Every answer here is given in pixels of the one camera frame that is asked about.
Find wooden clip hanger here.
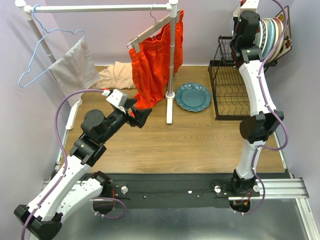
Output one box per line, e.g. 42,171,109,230
126,0,181,53

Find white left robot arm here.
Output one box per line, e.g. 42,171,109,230
14,98,152,240

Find aluminium rail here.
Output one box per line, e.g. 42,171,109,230
42,177,310,201

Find cream round plate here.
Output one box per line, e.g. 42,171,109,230
270,18,279,47

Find white clothes rack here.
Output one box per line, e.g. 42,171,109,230
15,0,176,124

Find blue wire hanger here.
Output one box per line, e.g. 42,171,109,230
18,4,86,89

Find flower pattern square plate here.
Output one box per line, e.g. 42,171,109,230
274,5,292,61

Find white square plate black rim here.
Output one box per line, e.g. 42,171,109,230
232,3,241,29

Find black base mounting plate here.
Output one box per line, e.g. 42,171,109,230
91,171,252,209

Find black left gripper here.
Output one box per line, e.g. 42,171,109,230
99,98,153,143

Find beige cloth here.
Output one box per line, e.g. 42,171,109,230
92,61,136,90

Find black wire dish rack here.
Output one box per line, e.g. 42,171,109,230
208,36,250,121

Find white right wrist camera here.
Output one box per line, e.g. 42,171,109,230
240,0,260,12

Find teal scalloped ceramic plate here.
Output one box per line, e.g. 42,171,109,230
175,82,211,112

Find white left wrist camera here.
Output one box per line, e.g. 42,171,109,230
102,89,128,113

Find pink round plate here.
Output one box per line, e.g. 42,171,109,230
269,17,284,62

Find light blue round plate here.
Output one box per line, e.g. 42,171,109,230
261,18,276,59

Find orange shorts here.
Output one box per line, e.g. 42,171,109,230
129,24,170,110

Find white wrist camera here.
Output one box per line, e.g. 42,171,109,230
240,0,260,12
102,89,128,113

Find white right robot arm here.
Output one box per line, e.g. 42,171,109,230
230,9,284,196

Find grey towel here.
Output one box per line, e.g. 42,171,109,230
49,37,100,97

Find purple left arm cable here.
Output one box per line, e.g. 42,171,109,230
19,88,127,240

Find blue striped round plate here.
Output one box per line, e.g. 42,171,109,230
256,20,267,52

